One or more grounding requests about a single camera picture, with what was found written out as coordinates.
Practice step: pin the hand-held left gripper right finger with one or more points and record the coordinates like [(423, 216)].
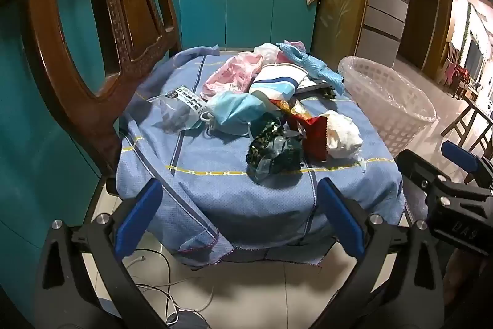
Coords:
[(339, 213)]

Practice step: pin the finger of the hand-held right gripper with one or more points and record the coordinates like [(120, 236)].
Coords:
[(414, 165), (458, 157)]

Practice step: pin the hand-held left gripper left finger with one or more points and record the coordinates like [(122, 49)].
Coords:
[(140, 213)]

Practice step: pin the white plastic lattice basket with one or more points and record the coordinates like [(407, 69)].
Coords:
[(400, 132)]

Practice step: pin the white tissue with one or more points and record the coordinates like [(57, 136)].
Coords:
[(342, 136)]

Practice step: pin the red snack wrapper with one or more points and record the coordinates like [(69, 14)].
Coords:
[(314, 136)]

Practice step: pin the dark green snack wrapper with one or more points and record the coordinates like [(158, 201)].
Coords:
[(269, 151)]

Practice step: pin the clear plastic bag with label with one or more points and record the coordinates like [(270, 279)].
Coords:
[(173, 113)]

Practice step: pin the blue face mask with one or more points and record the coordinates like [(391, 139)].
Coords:
[(235, 109)]

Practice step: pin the blue mesh cloth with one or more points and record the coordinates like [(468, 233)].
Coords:
[(312, 65)]

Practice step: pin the wooden stool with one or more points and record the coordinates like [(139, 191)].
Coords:
[(468, 109)]

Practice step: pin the clear plastic basket liner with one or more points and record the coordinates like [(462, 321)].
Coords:
[(385, 90)]

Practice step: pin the red chair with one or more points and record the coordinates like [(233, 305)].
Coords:
[(454, 70)]

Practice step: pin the carved wooden chair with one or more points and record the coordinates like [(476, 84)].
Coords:
[(96, 109)]

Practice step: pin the teal side cabinet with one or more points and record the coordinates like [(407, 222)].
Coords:
[(23, 159)]

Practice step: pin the green garland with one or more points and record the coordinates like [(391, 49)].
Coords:
[(467, 28)]

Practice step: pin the black packet with white label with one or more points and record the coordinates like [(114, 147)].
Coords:
[(312, 84)]

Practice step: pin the white and blue paper cup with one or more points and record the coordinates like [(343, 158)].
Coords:
[(277, 82)]

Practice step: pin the pink plastic bag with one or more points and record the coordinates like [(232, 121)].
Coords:
[(227, 78)]

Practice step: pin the pink snack packet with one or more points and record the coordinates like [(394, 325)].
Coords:
[(294, 45)]

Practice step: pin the white crumpled plastic bag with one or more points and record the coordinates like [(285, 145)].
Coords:
[(267, 53)]

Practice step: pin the teal kitchen cabinet with stove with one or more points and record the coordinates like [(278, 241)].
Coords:
[(246, 13)]

